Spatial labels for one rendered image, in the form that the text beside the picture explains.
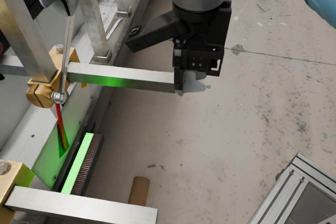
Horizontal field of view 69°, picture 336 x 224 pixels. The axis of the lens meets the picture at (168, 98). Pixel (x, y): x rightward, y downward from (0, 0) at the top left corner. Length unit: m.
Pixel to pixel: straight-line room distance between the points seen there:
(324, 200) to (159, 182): 0.71
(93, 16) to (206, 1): 0.41
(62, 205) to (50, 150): 0.15
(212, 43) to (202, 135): 1.06
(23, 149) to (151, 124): 0.84
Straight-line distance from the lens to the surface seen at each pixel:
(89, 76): 0.52
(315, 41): 2.31
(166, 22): 0.39
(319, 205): 1.19
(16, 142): 0.79
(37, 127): 0.79
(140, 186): 1.20
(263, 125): 1.55
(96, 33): 0.72
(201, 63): 0.42
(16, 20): 0.44
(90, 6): 0.68
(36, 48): 0.48
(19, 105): 0.82
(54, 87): 0.52
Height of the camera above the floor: 1.21
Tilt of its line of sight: 50 degrees down
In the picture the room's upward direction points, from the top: straight up
